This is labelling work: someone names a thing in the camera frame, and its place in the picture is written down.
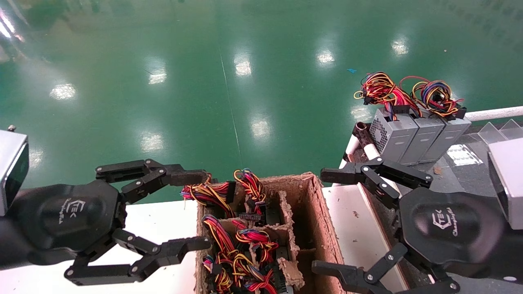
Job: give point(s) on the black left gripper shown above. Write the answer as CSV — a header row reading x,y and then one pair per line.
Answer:
x,y
69,216

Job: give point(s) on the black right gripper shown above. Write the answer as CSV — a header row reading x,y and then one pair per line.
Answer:
x,y
449,228

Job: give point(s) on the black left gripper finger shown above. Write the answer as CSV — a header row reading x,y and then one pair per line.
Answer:
x,y
188,177

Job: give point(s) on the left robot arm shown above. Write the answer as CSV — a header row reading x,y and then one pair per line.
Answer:
x,y
9,245

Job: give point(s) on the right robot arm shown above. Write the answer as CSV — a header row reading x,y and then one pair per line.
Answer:
x,y
508,261

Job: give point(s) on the brown cardboard box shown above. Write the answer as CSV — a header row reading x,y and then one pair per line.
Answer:
x,y
322,228

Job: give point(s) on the dark power supply unit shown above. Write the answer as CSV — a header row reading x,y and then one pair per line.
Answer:
x,y
282,269
274,216

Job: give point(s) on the white rack pipe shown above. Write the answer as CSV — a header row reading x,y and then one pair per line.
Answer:
x,y
372,152
351,148
494,114

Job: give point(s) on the black pipe corner connector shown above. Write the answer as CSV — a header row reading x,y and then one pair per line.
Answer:
x,y
362,130

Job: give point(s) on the grey metal power supply unit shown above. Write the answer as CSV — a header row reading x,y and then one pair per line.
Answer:
x,y
394,132
425,139
449,136

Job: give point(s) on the small brown pulp scrap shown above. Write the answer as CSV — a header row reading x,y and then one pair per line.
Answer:
x,y
438,170

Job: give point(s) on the clear acrylic divider tray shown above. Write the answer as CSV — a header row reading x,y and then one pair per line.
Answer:
x,y
500,130

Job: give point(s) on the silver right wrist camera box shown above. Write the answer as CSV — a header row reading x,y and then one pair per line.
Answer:
x,y
508,183

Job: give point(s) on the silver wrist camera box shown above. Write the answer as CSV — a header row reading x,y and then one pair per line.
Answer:
x,y
10,171
508,183

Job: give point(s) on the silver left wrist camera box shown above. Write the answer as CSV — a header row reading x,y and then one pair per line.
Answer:
x,y
10,171

